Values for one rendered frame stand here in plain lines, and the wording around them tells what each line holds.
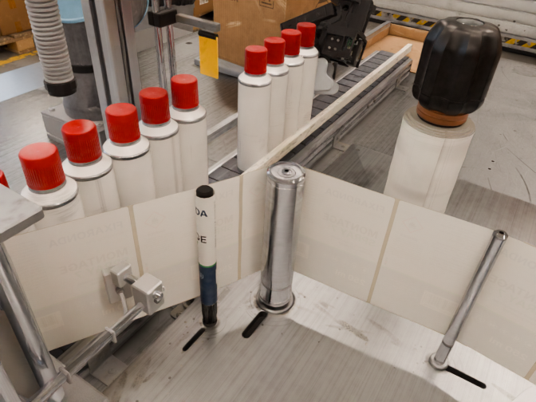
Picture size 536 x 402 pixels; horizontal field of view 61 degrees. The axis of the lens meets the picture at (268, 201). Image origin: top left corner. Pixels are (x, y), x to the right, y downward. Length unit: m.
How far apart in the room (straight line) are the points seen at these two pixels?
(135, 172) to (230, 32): 0.81
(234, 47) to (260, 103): 0.60
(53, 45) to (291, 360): 0.42
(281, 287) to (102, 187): 0.22
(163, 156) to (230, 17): 0.76
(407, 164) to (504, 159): 0.50
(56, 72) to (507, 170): 0.83
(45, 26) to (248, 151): 0.34
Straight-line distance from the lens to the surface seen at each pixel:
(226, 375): 0.50
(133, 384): 0.51
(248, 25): 1.23
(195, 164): 0.61
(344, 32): 0.87
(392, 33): 1.73
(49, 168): 0.45
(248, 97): 0.69
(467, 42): 0.53
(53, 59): 0.56
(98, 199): 0.51
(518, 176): 1.02
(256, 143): 0.73
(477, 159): 1.03
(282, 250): 0.48
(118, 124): 0.51
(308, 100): 0.85
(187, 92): 0.57
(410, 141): 0.57
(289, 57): 0.77
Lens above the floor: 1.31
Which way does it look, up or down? 37 degrees down
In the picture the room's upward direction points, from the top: 4 degrees clockwise
